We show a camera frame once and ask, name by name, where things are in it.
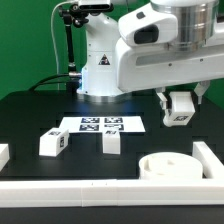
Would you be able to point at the white front fence bar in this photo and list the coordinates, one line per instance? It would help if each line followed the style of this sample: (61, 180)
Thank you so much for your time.
(91, 193)

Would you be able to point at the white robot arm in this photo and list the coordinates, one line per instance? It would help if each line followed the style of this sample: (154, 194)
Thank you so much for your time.
(163, 43)

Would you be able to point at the white marker sheet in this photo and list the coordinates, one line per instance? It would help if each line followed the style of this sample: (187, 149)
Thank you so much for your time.
(98, 124)

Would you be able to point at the white left fence bar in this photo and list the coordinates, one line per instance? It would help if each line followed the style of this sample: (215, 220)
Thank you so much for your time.
(4, 155)

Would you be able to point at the white round stool seat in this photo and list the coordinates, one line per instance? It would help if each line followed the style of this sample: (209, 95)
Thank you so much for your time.
(170, 166)

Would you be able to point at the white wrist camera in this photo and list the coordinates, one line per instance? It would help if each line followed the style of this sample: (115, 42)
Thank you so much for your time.
(147, 26)

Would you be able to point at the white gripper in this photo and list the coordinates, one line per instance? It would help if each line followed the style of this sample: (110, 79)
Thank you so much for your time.
(154, 66)

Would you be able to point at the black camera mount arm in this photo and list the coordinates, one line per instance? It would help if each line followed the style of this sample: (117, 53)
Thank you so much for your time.
(72, 17)

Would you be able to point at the white camera on mount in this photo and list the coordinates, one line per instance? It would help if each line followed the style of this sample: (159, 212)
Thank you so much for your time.
(95, 5)

